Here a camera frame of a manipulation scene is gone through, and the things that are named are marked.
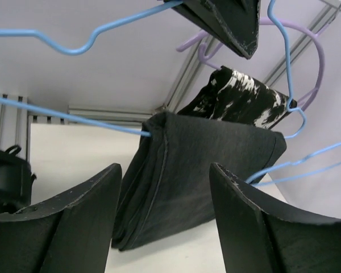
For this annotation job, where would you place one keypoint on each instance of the aluminium hanging rail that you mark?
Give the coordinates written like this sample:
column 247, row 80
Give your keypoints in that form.
column 187, row 71

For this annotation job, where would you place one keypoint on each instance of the blue wire hanger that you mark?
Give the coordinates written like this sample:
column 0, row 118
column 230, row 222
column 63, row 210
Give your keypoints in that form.
column 27, row 63

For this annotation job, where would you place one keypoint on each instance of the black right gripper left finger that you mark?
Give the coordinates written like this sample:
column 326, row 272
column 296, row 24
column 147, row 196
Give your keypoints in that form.
column 69, row 232

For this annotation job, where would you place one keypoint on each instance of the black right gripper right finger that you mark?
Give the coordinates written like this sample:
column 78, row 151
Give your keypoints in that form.
column 259, row 233

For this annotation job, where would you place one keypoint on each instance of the lilac plastic hanger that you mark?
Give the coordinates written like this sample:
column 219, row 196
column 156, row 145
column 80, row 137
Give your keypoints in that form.
column 307, row 58

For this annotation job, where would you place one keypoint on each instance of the dark grey trousers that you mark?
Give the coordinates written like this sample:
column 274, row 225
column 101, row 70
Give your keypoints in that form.
column 166, row 188

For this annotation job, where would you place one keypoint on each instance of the black white patterned garment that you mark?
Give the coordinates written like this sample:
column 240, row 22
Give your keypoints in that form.
column 233, row 96

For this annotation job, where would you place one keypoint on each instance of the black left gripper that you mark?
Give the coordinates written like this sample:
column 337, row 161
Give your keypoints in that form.
column 234, row 23

